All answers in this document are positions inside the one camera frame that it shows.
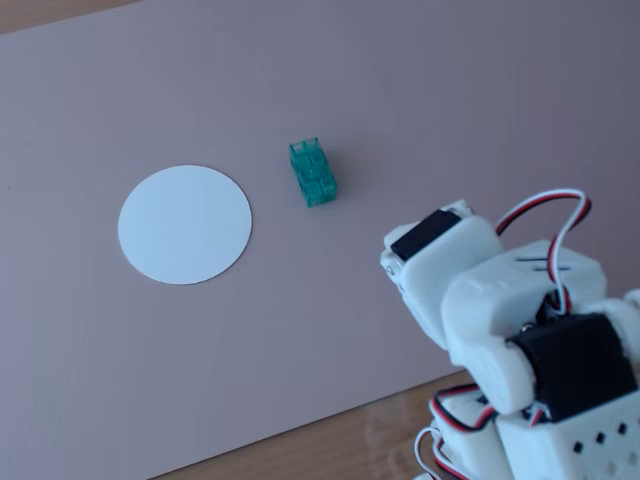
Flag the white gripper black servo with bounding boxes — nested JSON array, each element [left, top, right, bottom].
[[379, 198, 504, 352]]

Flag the red white black base cable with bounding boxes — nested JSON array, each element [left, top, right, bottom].
[[413, 383, 499, 480]]

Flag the teal lego brick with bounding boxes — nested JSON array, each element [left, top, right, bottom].
[[288, 136, 338, 209]]

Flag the white paper circle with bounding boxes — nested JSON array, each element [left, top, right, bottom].
[[117, 164, 254, 286]]

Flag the pinkish grey mat sheet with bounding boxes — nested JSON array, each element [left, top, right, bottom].
[[0, 0, 640, 480]]

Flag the red white black gripper cable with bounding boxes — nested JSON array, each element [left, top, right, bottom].
[[494, 187, 594, 316]]

